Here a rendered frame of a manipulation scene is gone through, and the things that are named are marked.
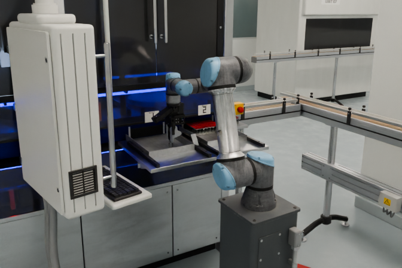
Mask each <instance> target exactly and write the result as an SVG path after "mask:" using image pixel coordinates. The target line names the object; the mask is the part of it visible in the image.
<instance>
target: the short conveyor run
mask: <svg viewBox="0 0 402 268"><path fill-rule="evenodd" d="M273 97H274V95H271V98H270V100H265V101H259V102H251V103H243V108H244V111H243V114H239V115H236V116H237V117H239V122H242V123H244V124H247V125H249V124H256V123H263V122H267V121H275V120H281V119H286V118H293V117H300V111H301V105H300V104H294V103H292V102H298V99H292V98H283V99H274V98H273Z"/></svg>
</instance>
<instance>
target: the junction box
mask: <svg viewBox="0 0 402 268"><path fill-rule="evenodd" d="M401 203H402V197H400V196H398V195H396V194H393V193H391V192H388V191H386V190H383V191H380V193H379V202H378V205H379V206H381V207H384V208H386V209H388V210H390V211H392V212H395V213H396V212H399V211H401Z"/></svg>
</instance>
